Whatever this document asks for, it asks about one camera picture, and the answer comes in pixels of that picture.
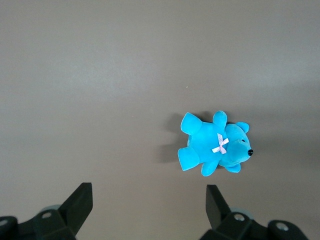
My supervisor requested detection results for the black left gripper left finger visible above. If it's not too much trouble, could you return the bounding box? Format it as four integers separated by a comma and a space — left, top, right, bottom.
0, 182, 94, 240

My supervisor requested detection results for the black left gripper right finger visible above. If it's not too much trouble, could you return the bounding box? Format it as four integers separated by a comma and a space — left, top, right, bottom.
199, 184, 307, 240

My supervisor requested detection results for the blue teddy bear plush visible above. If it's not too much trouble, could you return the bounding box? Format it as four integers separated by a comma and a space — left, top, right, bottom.
176, 110, 255, 178

